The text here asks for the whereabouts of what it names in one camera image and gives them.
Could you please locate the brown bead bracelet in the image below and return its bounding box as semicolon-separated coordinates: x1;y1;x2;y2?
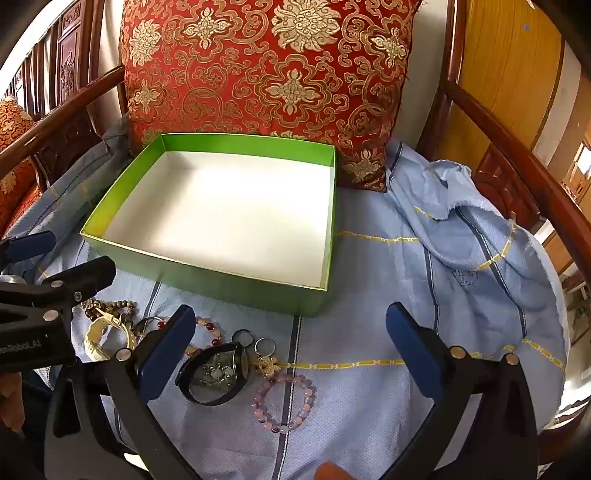
79;298;139;325

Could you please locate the dark wooden armchair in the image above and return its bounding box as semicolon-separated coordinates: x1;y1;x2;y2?
0;0;591;467

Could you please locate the orange patterned cushion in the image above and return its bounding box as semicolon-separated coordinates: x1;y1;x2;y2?
0;98;43;234

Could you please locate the red bead bracelet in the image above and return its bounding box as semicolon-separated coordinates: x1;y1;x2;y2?
157;316;223;356

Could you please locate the gold flower ornament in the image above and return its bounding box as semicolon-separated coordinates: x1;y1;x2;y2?
252;354;280;380

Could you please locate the silver bangle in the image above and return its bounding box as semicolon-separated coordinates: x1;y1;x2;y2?
135;316;168;339

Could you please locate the red gold patterned cushion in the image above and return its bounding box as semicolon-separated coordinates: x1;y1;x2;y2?
119;0;423;193

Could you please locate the pink bead bracelet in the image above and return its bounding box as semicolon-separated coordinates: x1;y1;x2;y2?
252;374;319;434

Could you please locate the green cardboard box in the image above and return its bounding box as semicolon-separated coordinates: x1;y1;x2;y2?
79;133;338;318

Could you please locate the carved wooden bench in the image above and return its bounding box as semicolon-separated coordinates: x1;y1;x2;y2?
0;0;100;121

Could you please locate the black wristwatch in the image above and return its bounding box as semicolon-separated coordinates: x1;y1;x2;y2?
174;342;250;407

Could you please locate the light blue blanket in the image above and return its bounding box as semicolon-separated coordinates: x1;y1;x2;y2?
0;115;570;480

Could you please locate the person's left hand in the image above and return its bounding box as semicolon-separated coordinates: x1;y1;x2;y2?
0;373;25;433

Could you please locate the yellow wooden door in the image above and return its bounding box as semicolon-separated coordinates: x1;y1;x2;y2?
434;0;565;163

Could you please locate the white wristwatch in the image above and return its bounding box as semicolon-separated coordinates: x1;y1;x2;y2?
84;311;139;362

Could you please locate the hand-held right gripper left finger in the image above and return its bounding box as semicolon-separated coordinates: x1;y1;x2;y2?
46;304;204;480

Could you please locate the green bead bracelet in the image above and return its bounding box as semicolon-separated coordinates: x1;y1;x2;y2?
196;353;239;387

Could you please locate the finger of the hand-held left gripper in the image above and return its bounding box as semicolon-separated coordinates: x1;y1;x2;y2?
0;230;57;267
0;255;117;317

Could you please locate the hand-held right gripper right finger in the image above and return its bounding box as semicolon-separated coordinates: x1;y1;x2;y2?
383;301;539;480

